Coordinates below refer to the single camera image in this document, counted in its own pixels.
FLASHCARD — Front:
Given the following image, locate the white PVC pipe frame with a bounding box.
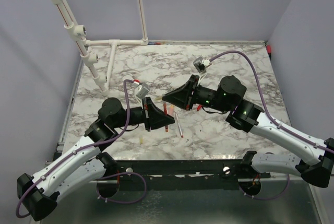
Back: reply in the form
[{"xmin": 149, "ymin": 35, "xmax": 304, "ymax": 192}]
[{"xmin": 51, "ymin": 0, "xmax": 149, "ymax": 96}]

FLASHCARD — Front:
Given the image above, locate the red black corner clamp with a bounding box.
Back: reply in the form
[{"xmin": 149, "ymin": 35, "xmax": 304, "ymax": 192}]
[{"xmin": 266, "ymin": 44, "xmax": 272, "ymax": 59}]

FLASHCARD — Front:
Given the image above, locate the aluminium rail frame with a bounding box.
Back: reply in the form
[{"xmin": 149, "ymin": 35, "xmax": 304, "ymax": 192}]
[{"xmin": 41, "ymin": 158, "xmax": 318, "ymax": 183}]

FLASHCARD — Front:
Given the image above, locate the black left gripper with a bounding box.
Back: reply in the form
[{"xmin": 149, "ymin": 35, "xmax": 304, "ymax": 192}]
[{"xmin": 112, "ymin": 96, "xmax": 175, "ymax": 131}]

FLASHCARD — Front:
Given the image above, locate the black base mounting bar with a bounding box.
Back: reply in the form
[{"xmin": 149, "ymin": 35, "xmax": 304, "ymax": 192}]
[{"xmin": 97, "ymin": 159, "xmax": 270, "ymax": 191}]

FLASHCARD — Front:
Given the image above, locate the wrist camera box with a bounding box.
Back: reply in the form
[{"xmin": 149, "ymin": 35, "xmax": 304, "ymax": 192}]
[
  {"xmin": 193, "ymin": 57, "xmax": 211, "ymax": 74},
  {"xmin": 135, "ymin": 82, "xmax": 150, "ymax": 101}
]

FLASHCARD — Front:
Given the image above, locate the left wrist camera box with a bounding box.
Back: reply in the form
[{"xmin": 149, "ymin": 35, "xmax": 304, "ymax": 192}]
[{"xmin": 135, "ymin": 82, "xmax": 150, "ymax": 101}]

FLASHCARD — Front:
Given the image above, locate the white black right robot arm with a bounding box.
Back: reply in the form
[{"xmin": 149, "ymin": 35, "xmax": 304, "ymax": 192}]
[{"xmin": 162, "ymin": 75, "xmax": 333, "ymax": 188}]

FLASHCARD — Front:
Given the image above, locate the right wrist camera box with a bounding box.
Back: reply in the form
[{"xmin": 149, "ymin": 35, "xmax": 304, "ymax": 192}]
[{"xmin": 193, "ymin": 57, "xmax": 211, "ymax": 74}]

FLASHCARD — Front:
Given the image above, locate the pink orange-tipped marker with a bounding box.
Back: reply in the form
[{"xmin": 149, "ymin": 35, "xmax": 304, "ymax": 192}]
[{"xmin": 168, "ymin": 105, "xmax": 175, "ymax": 116}]

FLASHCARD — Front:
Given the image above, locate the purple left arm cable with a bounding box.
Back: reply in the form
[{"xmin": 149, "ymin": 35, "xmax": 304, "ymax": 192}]
[{"xmin": 16, "ymin": 79, "xmax": 148, "ymax": 219}]

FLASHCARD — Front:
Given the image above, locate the red orange-ended pen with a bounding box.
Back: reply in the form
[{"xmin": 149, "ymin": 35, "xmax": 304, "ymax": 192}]
[{"xmin": 163, "ymin": 102, "xmax": 169, "ymax": 133}]

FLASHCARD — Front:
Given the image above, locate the white red-tipped pen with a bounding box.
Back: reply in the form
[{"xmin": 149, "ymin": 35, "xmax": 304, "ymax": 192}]
[{"xmin": 175, "ymin": 113, "xmax": 184, "ymax": 138}]

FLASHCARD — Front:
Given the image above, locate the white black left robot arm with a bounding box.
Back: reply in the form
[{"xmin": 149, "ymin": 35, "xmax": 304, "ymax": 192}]
[{"xmin": 17, "ymin": 97, "xmax": 175, "ymax": 221}]

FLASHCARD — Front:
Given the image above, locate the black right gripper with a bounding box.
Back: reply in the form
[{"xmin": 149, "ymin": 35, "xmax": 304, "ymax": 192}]
[{"xmin": 162, "ymin": 75, "xmax": 230, "ymax": 113}]

